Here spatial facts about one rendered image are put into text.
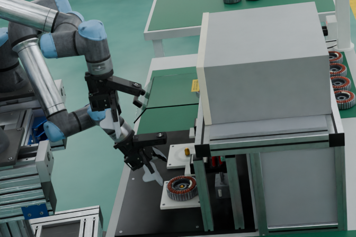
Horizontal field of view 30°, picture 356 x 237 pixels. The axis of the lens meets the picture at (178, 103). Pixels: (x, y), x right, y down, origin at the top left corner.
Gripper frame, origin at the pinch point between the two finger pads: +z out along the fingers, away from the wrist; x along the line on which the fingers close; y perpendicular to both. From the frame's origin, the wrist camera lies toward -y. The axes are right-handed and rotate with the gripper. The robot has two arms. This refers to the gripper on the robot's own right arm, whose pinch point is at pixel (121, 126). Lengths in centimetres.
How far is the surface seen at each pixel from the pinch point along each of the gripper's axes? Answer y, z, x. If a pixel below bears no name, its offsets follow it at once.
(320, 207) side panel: -58, 31, 16
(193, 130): -22.0, 27.1, -35.5
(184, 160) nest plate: -17, 37, -31
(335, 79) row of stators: -87, 37, -76
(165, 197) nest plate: -8.5, 37.0, -9.7
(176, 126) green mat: -15, 40, -62
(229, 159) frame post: -31.6, 10.9, 11.4
